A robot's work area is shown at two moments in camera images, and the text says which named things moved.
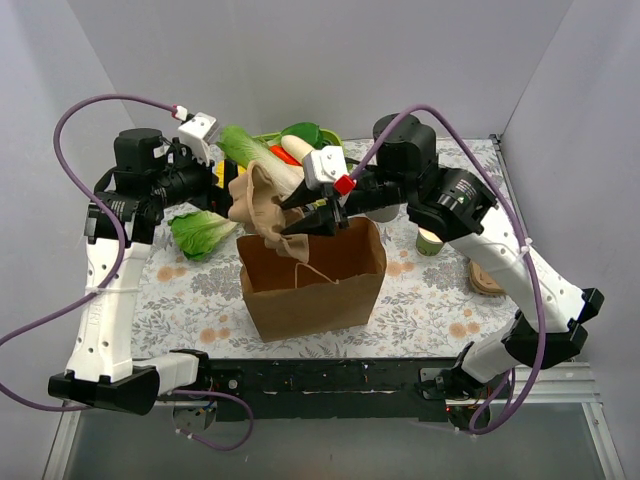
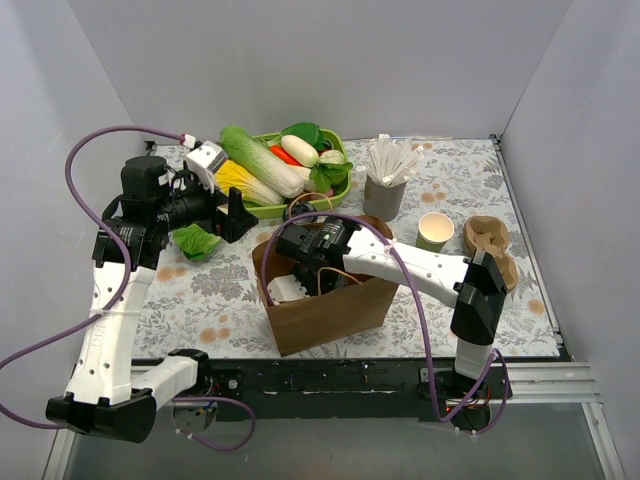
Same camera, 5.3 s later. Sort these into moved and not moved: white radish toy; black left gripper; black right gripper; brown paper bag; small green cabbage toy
Moved: brown paper bag; black right gripper; black left gripper
Not moved: white radish toy; small green cabbage toy
